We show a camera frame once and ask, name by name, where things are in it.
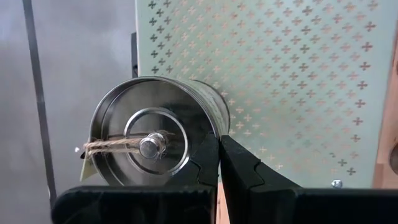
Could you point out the silver shelf screw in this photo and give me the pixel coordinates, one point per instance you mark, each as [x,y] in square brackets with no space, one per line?
[336,183]

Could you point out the black table frame rail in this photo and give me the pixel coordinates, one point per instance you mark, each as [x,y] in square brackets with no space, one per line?
[38,93]

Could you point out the green perforated metal shelf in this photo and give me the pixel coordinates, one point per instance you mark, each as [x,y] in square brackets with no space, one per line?
[280,93]

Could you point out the silver tin candle with label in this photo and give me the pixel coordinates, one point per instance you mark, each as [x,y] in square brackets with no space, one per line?
[155,102]

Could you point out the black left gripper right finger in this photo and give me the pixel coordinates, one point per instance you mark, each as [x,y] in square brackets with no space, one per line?
[264,202]

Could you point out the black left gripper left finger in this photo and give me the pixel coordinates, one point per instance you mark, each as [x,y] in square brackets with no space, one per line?
[186,205]

